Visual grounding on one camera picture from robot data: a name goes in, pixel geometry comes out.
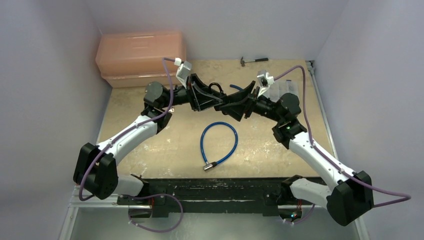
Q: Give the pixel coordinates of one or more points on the blue handled pliers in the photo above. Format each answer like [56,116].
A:
[238,88]

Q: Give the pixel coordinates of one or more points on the small black handled hammer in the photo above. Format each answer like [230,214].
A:
[243,61]

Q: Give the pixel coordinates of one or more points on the blue cable lock loop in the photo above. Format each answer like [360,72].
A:
[218,142]

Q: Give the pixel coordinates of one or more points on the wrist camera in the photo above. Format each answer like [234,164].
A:
[265,81]
[183,71]

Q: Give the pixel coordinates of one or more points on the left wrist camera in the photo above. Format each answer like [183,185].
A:
[183,71]

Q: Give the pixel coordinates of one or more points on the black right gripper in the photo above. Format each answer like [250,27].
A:
[250,100]

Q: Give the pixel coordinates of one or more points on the orange plastic toolbox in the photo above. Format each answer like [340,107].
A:
[128,60]

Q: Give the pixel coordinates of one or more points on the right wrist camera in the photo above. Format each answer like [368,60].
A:
[265,81]

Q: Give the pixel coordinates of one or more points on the clear plastic screw organizer box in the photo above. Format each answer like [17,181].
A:
[281,87]

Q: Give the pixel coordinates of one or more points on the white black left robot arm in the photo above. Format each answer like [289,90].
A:
[96,168]

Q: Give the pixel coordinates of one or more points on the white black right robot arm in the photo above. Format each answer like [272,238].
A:
[345,194]

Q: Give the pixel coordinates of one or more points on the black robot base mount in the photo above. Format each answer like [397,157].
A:
[259,195]

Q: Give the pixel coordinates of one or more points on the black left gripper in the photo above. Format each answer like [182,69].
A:
[203,93]

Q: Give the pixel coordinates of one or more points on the black lock body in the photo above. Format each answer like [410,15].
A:
[215,88]

